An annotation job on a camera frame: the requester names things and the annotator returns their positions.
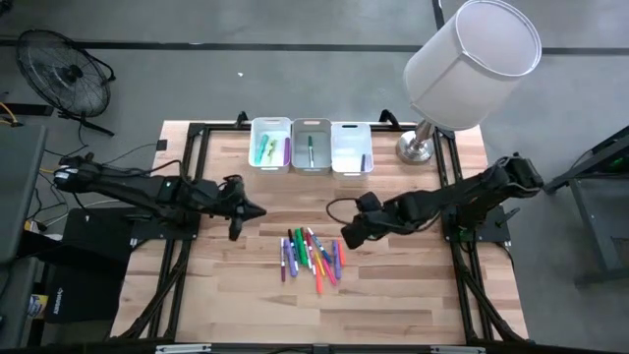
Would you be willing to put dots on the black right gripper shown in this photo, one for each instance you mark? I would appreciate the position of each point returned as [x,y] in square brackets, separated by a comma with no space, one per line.
[373,226]

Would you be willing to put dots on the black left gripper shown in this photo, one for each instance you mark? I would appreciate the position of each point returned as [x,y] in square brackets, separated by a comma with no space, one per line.
[218,199]

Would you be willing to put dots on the orange thin marker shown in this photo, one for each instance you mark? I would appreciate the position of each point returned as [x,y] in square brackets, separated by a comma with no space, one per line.
[342,253]

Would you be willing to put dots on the purple highlighter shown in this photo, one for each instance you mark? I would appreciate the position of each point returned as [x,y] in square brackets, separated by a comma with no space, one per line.
[336,260]
[291,260]

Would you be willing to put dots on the blue thin marker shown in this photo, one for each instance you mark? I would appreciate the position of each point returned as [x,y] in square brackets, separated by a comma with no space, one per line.
[320,246]

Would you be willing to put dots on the magenta thin marker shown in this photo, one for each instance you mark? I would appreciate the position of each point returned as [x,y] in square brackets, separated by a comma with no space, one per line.
[282,260]

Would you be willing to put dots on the green highlighter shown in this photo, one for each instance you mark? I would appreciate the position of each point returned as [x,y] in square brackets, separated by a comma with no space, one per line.
[301,246]

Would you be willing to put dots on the teal highlighter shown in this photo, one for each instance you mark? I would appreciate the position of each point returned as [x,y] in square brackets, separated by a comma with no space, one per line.
[261,148]

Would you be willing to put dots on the pink highlighter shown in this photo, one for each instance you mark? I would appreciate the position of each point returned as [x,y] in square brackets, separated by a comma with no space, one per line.
[329,273]

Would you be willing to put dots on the yellow-green Sharpie highlighter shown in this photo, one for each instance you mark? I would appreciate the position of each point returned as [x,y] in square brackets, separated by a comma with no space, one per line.
[271,150]

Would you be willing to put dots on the dark purple marker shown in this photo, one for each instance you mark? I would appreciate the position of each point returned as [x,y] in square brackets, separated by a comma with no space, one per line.
[363,162]

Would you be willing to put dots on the yellow highlighter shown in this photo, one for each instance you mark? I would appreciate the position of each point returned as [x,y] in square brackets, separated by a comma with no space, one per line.
[320,265]

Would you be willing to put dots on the light purple marker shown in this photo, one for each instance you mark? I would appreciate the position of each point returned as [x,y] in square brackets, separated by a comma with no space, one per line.
[286,151]

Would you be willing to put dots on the white barrel pink marker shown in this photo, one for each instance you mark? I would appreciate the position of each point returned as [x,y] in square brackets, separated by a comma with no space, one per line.
[311,263]

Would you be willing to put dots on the orange highlighter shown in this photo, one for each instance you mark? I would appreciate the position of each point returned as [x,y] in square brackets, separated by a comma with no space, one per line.
[318,285]

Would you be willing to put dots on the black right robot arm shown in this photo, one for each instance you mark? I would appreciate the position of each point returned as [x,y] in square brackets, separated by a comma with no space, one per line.
[442,201]

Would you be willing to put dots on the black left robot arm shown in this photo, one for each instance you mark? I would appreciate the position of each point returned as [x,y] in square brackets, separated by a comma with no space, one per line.
[128,189]

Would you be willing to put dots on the grey plastic bin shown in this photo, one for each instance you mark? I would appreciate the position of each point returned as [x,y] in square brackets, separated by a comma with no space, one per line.
[300,147]

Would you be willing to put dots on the white plastic bin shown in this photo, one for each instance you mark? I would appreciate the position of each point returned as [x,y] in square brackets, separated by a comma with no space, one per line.
[349,147]
[255,123]

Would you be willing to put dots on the small black square pad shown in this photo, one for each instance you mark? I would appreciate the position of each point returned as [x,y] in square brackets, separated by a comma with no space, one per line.
[161,145]

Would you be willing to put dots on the silver table lamp white shade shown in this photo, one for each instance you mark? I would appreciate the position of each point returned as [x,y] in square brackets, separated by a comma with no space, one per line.
[472,64]

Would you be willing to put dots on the black floor fan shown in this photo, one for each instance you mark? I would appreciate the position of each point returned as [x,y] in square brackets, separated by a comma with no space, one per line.
[64,74]

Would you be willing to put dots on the grey side table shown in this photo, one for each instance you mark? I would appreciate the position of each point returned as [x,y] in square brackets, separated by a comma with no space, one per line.
[19,187]

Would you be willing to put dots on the yellow blue label box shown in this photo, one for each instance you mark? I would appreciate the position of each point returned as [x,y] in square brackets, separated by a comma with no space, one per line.
[38,306]

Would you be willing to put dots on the dark metal cart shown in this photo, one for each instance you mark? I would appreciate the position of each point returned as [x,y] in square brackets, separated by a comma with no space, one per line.
[609,157]

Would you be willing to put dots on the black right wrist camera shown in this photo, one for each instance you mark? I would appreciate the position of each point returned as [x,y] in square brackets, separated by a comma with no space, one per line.
[368,202]

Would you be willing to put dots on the black frame clamp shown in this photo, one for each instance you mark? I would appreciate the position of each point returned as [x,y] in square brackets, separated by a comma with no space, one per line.
[389,117]
[241,119]

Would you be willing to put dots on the black aluminium table frame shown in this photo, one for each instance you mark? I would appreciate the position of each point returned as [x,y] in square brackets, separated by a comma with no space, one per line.
[195,129]

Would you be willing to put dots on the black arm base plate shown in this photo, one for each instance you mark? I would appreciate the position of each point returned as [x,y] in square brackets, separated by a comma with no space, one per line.
[147,228]
[491,231]

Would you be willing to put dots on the silver metal bracket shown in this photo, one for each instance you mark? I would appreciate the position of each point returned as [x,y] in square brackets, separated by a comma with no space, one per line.
[457,350]
[182,349]

